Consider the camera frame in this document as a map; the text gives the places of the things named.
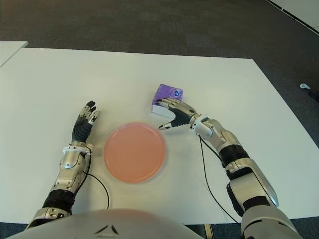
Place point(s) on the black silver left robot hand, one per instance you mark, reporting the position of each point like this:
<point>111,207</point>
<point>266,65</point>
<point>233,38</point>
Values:
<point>81,130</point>

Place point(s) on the white side table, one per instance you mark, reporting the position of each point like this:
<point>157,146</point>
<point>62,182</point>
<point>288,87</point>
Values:
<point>10,49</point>

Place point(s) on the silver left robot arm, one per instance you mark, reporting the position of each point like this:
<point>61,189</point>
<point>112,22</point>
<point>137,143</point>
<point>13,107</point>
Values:
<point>71,160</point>

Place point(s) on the silver robot torso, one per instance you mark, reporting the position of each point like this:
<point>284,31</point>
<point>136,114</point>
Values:
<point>104,224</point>

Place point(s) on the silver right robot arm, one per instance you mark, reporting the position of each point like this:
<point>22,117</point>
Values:
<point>249,169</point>

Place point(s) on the purple tissue paper pack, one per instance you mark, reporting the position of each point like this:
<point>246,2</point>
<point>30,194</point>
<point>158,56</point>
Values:
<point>167,92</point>

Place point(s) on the white table leg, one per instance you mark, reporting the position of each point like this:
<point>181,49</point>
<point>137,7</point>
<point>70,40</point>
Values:
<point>208,231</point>

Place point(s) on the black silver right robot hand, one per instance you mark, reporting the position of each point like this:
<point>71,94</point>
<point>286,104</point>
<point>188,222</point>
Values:
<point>183,113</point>

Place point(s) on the white handheld controller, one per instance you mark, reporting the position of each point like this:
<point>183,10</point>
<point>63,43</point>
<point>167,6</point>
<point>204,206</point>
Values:
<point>304,86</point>

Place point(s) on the pink round plate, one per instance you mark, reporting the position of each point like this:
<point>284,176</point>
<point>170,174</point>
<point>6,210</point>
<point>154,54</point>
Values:
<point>134,153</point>

